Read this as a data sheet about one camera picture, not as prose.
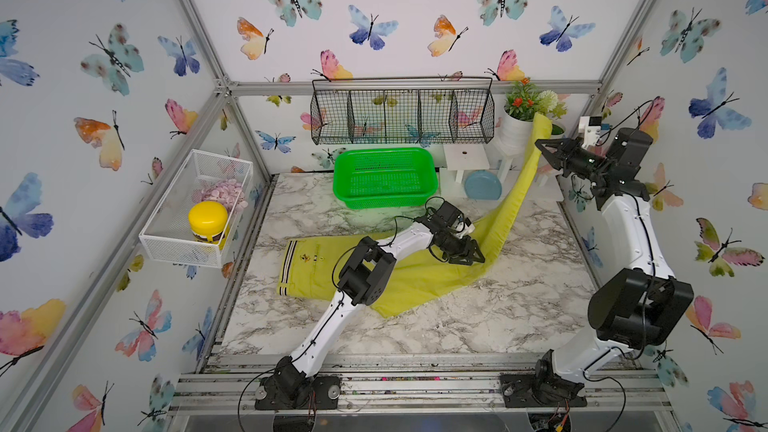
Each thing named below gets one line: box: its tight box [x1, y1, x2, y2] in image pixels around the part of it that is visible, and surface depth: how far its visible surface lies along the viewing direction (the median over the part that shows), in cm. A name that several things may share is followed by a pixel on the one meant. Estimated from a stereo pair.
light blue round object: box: [464, 170, 502, 200], surface depth 120 cm
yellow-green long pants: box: [278, 113, 553, 317], surface depth 90 cm
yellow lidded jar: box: [188, 200, 229, 244], surface depth 65 cm
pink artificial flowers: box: [192, 179, 249, 213], surface depth 70 cm
